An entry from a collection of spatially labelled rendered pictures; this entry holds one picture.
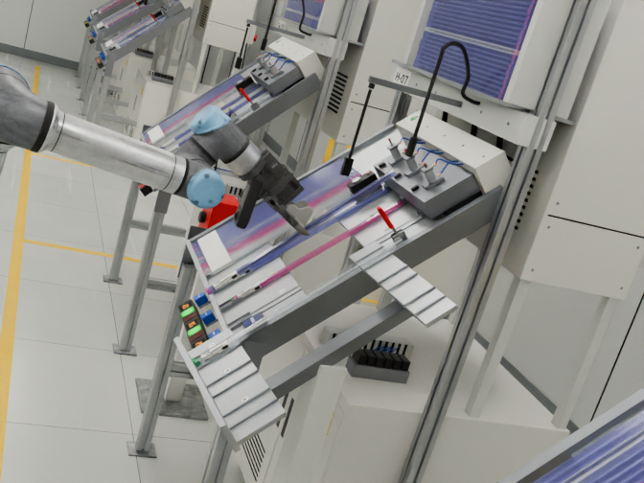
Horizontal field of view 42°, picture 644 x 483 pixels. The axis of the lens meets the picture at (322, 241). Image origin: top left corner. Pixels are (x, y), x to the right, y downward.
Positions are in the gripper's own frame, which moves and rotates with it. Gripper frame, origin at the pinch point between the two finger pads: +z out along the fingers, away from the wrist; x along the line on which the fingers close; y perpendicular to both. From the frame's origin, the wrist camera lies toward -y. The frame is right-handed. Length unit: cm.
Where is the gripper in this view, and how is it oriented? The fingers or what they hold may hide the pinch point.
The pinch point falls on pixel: (301, 232)
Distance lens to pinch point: 191.0
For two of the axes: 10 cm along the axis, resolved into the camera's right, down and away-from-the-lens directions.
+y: 7.3, -6.9, -0.2
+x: -2.9, -3.3, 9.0
